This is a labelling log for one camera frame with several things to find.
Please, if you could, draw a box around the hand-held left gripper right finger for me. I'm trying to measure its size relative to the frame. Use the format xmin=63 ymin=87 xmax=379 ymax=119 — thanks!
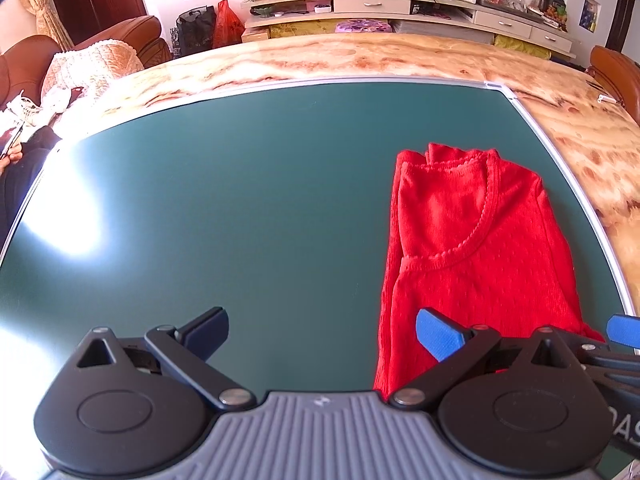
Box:
xmin=389 ymin=307 xmax=588 ymax=408

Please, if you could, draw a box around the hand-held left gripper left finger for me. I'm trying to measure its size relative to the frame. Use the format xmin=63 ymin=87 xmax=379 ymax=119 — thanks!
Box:
xmin=75 ymin=306 xmax=258 ymax=411

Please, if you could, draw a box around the purple plastic stool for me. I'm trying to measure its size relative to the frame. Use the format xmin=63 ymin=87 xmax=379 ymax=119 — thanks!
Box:
xmin=336 ymin=17 xmax=393 ymax=34

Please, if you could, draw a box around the yellow package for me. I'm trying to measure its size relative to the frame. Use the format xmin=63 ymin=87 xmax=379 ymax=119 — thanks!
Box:
xmin=270 ymin=21 xmax=341 ymax=37
xmin=494 ymin=34 xmax=552 ymax=59

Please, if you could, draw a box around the red plastic bag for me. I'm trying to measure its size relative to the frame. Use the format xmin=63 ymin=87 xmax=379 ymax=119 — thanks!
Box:
xmin=214 ymin=0 xmax=246 ymax=46

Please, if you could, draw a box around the beige television cabinet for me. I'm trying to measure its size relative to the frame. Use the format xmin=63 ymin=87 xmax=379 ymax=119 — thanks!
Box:
xmin=241 ymin=0 xmax=576 ymax=61

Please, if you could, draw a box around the beige lace sofa cover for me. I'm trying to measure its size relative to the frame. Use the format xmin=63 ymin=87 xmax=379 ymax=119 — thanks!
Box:
xmin=42 ymin=39 xmax=146 ymax=93

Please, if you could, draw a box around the colourful toy box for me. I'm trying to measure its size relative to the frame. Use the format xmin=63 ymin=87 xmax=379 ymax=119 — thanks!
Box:
xmin=542 ymin=0 xmax=568 ymax=26

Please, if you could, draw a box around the red knit sweater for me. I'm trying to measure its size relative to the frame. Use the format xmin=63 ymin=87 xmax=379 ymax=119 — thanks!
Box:
xmin=372 ymin=142 xmax=606 ymax=403

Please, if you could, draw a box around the gold curtain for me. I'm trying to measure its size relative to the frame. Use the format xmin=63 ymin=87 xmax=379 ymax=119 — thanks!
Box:
xmin=20 ymin=0 xmax=73 ymax=51

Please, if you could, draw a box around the green board with silver frame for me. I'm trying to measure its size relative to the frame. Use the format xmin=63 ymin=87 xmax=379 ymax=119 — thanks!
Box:
xmin=0 ymin=76 xmax=632 ymax=466

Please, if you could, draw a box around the brown leather sofa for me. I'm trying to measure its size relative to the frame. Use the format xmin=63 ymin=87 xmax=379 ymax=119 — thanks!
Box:
xmin=0 ymin=15 xmax=171 ymax=111

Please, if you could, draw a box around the dark door with gold sign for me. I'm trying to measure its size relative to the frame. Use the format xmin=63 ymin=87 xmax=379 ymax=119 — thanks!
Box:
xmin=607 ymin=0 xmax=636 ymax=53

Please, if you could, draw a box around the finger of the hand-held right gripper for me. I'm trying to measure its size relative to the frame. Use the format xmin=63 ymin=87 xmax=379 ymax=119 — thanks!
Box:
xmin=580 ymin=342 xmax=640 ymax=388
xmin=606 ymin=314 xmax=640 ymax=352

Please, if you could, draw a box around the brown wooden chair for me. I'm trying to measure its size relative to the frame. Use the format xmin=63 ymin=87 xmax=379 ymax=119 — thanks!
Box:
xmin=590 ymin=45 xmax=640 ymax=123

